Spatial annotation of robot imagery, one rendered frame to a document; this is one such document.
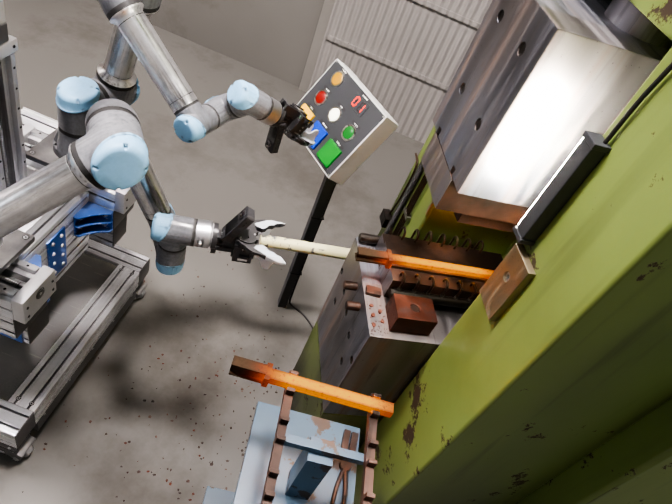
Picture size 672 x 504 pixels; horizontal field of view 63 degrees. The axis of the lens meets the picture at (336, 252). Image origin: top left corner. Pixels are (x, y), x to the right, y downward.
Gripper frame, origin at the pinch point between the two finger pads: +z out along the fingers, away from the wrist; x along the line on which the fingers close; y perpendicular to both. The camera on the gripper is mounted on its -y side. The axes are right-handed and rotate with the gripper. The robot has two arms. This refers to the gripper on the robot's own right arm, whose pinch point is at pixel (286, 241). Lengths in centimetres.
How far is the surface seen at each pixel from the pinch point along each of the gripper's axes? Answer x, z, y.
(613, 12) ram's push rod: -2, 49, -78
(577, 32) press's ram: 12, 35, -77
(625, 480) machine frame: 58, 90, 7
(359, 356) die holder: 21.9, 25.3, 18.6
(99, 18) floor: -293, -109, 100
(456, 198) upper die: 7.4, 34.4, -31.4
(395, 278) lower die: 6.6, 31.6, 0.8
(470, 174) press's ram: 12, 31, -42
